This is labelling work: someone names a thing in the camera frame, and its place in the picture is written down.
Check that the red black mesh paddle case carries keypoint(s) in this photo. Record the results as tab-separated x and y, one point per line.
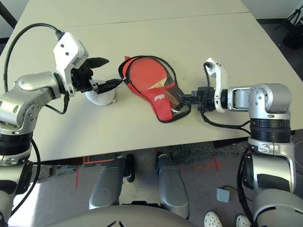
158	104

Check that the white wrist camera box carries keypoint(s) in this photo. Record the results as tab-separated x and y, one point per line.
68	52
221	80

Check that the grey right robot leg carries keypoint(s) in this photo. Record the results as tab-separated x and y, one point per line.
172	186

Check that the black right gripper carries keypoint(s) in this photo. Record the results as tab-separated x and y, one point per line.
206	99

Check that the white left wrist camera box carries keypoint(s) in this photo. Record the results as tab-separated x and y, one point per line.
68	52

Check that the grey robot torso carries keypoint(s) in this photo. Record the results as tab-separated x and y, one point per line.
106	217

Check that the grey left robot leg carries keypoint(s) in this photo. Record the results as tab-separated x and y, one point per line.
109	186

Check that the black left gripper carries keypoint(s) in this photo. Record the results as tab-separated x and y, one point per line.
82	79

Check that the grey floor pedal box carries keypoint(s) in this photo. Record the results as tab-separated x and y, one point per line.
223	195

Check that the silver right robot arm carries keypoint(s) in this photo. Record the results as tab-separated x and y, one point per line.
270	99

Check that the grey robot leg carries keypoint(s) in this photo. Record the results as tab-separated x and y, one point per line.
172	186
109	186

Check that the white perforated shoe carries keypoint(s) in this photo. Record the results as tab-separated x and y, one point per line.
213	220
243	221

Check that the black tripod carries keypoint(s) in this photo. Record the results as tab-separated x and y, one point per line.
293	30

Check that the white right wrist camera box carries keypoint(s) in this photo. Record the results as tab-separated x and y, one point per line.
221	80

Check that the red ping-pong paddle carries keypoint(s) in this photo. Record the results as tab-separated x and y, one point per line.
144	74

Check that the black metal frame bar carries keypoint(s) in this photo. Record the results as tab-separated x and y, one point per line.
7	15

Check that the white grey plush charm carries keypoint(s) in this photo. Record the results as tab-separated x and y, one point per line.
101	99

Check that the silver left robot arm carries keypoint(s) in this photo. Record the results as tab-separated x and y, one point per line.
26	94

